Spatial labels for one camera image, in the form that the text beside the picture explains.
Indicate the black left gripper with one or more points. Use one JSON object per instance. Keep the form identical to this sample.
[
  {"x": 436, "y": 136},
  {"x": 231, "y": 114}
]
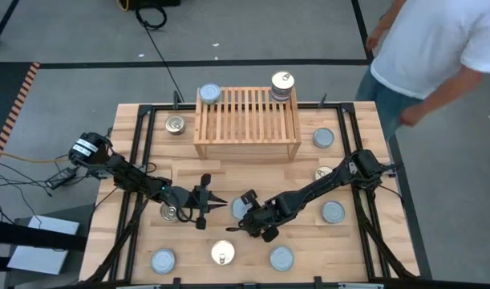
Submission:
[{"x": 188, "y": 198}]

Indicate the blue pink label salmon can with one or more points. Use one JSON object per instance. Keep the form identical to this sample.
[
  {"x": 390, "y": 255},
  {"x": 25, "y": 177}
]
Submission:
[
  {"x": 321, "y": 173},
  {"x": 282, "y": 98},
  {"x": 222, "y": 252},
  {"x": 283, "y": 80}
]

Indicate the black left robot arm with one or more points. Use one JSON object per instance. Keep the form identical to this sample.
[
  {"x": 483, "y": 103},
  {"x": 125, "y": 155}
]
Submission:
[{"x": 124, "y": 172}]

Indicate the black table post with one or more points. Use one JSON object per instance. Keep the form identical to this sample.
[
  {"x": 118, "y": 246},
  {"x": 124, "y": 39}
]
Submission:
[
  {"x": 175, "y": 99},
  {"x": 322, "y": 100}
]

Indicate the green white label tuna can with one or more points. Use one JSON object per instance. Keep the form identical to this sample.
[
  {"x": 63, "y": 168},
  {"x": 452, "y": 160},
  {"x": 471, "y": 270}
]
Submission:
[
  {"x": 333, "y": 212},
  {"x": 209, "y": 93},
  {"x": 237, "y": 206},
  {"x": 163, "y": 261},
  {"x": 281, "y": 258},
  {"x": 323, "y": 137}
]

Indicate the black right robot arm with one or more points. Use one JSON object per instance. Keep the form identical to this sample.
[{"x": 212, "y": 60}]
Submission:
[{"x": 321, "y": 184}]

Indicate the orange black striped strip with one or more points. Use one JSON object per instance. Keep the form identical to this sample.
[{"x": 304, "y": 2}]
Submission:
[{"x": 19, "y": 100}]

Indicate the white flat box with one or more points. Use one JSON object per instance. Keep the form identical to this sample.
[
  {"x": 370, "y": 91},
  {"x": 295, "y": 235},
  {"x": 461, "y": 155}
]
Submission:
[{"x": 36, "y": 259}]

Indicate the person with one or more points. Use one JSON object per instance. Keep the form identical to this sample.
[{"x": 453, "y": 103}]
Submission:
[{"x": 429, "y": 44}]

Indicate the black power adapter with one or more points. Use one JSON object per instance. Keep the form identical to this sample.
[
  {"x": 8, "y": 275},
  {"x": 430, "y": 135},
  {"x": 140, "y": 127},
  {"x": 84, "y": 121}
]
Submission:
[{"x": 61, "y": 177}]

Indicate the black beam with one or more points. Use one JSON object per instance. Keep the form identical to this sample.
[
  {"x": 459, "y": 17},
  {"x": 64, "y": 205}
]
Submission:
[{"x": 28, "y": 236}]

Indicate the black equipment case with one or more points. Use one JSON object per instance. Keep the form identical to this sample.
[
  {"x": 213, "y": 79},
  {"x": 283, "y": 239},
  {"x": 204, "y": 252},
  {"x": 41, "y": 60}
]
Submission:
[{"x": 152, "y": 3}]

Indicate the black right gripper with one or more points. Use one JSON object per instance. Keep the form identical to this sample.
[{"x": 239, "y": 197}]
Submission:
[{"x": 268, "y": 216}]

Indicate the wooden slatted shelf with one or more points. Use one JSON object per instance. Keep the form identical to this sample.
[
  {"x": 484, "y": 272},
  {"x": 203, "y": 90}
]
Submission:
[{"x": 244, "y": 120}]

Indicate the black metal table frame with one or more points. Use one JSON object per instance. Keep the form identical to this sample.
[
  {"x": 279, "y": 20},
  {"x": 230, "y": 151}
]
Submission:
[{"x": 164, "y": 107}]

